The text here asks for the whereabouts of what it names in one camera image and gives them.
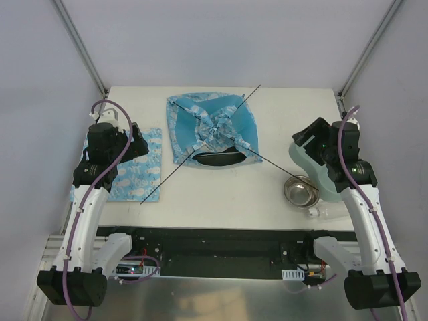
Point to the mint green double feeder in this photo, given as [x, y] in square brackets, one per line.
[318, 174]

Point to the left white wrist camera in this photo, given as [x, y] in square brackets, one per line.
[109, 116]

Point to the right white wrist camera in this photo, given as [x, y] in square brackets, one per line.
[350, 125]

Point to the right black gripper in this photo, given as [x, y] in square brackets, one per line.
[308, 132]

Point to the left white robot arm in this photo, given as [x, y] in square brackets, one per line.
[78, 276]

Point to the aluminium frame post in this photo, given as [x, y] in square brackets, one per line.
[379, 31]
[79, 45]

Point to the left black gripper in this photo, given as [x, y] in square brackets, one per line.
[137, 144]

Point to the right aluminium frame post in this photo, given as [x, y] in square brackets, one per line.
[379, 31]

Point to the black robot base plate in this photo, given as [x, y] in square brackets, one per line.
[225, 253]

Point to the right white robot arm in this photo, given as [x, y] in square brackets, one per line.
[379, 277]

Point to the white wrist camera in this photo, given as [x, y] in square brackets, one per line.
[350, 125]
[109, 116]

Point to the clear plastic water bottle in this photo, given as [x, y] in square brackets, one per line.
[328, 213]

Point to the left aluminium frame post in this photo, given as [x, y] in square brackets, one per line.
[79, 45]

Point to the stainless steel pet bowl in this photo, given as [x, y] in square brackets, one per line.
[300, 192]

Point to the blue patterned pet tent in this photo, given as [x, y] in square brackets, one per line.
[214, 130]

